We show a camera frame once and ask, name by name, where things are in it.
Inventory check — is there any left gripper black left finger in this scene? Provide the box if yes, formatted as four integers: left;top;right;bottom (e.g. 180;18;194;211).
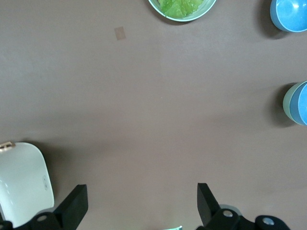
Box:
30;184;88;230

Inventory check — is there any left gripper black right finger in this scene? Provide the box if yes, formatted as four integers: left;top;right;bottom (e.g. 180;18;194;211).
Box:
195;183;255;230

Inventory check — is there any green bowl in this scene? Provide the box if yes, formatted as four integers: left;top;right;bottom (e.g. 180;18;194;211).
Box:
282;81;307;127

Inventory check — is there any blue bowl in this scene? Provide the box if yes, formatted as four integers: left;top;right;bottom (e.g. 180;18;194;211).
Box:
289;82;307;125
270;0;307;33

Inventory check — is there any cream white toaster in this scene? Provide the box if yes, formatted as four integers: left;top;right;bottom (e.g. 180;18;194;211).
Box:
0;141;55;229

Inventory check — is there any brown tape patch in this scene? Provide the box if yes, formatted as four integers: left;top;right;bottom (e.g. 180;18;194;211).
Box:
114;26;127;41

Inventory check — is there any green plate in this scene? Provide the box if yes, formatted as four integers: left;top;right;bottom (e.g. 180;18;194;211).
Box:
147;0;218;23

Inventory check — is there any green lettuce leaf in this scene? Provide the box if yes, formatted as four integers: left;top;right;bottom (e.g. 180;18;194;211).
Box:
157;0;205;19

